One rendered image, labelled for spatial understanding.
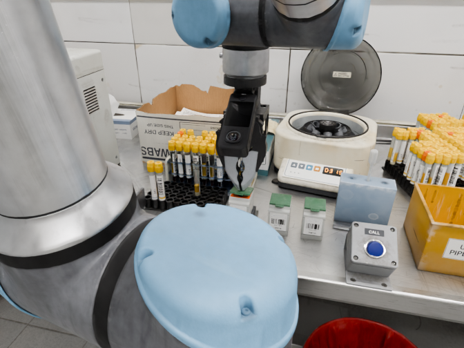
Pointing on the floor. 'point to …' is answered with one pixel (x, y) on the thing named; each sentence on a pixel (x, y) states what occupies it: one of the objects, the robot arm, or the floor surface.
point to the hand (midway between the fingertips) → (240, 186)
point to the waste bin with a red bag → (356, 335)
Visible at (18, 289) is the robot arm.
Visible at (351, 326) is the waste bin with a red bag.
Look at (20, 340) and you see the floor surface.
